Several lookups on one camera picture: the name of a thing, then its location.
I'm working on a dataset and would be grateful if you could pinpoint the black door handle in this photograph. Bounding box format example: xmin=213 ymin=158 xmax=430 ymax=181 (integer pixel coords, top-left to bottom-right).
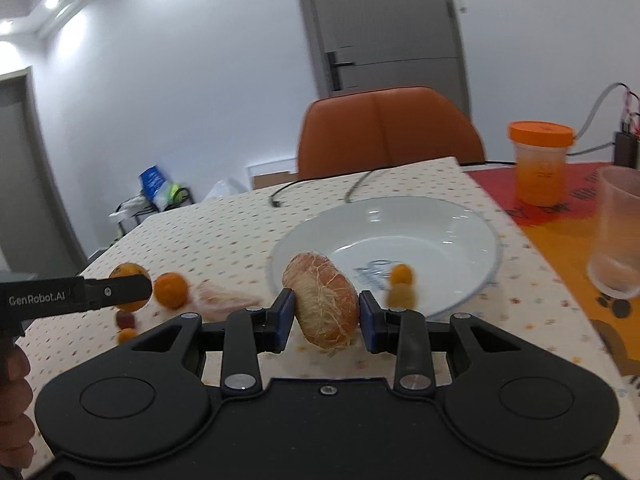
xmin=325 ymin=51 xmax=356 ymax=92

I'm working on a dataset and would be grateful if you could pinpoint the black cable with plug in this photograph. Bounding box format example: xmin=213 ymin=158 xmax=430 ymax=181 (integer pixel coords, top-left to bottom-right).
xmin=270 ymin=172 xmax=351 ymax=207

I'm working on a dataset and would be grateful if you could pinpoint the orange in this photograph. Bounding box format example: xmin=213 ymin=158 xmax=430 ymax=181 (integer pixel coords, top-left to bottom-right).
xmin=107 ymin=262 xmax=152 ymax=312
xmin=153 ymin=271 xmax=191 ymax=309

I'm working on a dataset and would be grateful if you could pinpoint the dark grey door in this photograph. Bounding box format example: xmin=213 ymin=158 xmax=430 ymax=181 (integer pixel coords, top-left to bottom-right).
xmin=0 ymin=67 xmax=88 ymax=275

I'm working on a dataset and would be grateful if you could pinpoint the charger cable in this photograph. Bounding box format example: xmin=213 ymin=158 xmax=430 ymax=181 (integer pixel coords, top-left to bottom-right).
xmin=571 ymin=82 xmax=629 ymax=156

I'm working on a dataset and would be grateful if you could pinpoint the yellowish small fruit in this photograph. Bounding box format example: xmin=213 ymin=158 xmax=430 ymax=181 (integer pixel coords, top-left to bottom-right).
xmin=388 ymin=284 xmax=417 ymax=309

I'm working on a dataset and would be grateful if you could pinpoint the clear plastic cup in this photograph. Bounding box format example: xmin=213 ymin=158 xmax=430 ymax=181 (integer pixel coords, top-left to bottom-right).
xmin=587 ymin=166 xmax=640 ymax=300

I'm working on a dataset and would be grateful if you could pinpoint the orange lid jar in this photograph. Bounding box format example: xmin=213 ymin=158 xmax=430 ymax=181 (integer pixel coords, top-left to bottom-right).
xmin=507 ymin=121 xmax=574 ymax=207

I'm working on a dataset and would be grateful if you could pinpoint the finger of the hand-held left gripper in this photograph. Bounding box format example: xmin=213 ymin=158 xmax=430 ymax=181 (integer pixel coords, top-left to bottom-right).
xmin=82 ymin=275 xmax=153 ymax=312

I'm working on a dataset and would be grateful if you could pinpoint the white plastic bag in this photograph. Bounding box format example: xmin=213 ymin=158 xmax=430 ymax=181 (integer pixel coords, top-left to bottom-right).
xmin=205 ymin=178 xmax=249 ymax=204

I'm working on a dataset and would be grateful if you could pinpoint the red orange table mat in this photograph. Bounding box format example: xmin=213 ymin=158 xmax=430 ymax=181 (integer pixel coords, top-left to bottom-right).
xmin=465 ymin=161 xmax=640 ymax=378

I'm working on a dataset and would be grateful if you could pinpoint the person's left hand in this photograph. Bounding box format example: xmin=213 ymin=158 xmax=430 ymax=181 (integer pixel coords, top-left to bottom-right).
xmin=0 ymin=332 xmax=37 ymax=467

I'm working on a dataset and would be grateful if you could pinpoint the orange chair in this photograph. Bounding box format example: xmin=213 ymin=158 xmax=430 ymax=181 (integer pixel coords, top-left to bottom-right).
xmin=296 ymin=86 xmax=486 ymax=181

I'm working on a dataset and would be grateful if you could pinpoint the black metal rack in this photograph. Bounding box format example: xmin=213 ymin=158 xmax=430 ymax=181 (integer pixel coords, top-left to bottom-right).
xmin=109 ymin=186 xmax=194 ymax=241

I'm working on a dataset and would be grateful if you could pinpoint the dotted tablecloth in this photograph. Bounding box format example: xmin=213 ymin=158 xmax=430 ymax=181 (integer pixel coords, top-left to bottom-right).
xmin=15 ymin=156 xmax=640 ymax=461

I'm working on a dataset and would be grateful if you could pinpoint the white board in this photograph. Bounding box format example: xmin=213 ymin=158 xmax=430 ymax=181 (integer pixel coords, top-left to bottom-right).
xmin=245 ymin=157 xmax=299 ymax=191

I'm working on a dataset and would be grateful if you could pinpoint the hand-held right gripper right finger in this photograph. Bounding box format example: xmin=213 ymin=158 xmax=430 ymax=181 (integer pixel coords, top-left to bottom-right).
xmin=358 ymin=290 xmax=518 ymax=394

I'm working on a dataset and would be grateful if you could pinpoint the cardboard sheet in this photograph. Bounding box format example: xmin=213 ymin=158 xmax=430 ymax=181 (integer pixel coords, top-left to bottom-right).
xmin=252 ymin=172 xmax=300 ymax=190

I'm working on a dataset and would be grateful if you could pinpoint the white bowl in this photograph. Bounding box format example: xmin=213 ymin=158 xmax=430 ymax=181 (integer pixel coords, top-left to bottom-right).
xmin=270 ymin=196 xmax=502 ymax=322

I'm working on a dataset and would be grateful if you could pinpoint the black charger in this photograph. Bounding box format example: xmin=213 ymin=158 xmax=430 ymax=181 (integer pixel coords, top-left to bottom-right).
xmin=614 ymin=131 xmax=640 ymax=169

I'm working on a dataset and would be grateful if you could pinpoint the blue bag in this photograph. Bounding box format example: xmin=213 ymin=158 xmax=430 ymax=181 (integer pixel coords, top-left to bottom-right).
xmin=139 ymin=165 xmax=169 ymax=202

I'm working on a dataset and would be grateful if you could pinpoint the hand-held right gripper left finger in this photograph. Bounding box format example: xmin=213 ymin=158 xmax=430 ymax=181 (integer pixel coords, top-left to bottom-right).
xmin=131 ymin=288 xmax=297 ymax=394

